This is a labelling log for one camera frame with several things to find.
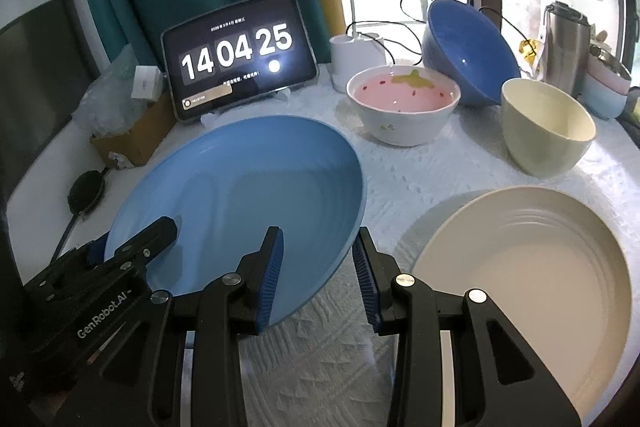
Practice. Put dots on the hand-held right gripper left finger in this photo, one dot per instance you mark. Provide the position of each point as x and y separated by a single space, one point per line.
270 277

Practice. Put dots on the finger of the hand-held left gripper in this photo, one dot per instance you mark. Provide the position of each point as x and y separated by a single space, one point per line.
145 242
95 253

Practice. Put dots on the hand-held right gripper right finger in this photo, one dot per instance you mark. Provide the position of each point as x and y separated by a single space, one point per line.
365 287

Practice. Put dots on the light blue plate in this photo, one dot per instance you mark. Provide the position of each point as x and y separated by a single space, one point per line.
240 187

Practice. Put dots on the cream plate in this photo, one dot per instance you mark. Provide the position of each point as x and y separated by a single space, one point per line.
525 267

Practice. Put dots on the strawberry pattern bowl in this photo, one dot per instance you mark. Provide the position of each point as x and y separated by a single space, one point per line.
400 122

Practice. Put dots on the pale green bowl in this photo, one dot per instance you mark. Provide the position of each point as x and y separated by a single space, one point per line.
540 147

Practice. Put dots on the dark blue bowl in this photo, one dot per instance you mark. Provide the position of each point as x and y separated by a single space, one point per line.
465 47

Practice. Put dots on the small white box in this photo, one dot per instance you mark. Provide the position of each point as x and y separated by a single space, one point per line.
146 83

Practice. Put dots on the dark grey panel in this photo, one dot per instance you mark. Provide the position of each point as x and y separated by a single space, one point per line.
35 97

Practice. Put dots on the clear tablet stand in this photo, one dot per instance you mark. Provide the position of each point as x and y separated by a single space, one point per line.
284 96

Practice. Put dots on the tablet showing clock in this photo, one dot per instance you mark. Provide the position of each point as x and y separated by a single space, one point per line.
235 52

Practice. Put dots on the white desk lamp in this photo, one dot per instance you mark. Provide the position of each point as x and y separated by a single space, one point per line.
350 57

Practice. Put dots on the yellow object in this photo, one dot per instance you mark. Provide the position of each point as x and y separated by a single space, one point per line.
529 49

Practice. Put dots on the pale blue bowl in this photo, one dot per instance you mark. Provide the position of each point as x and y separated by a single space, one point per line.
600 102

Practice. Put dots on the stainless steel tumbler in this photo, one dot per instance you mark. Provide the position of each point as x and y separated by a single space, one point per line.
565 52

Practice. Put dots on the pink bowl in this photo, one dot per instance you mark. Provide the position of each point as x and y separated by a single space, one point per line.
602 79

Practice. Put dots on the stainless steel bowl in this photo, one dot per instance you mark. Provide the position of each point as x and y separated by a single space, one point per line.
607 57

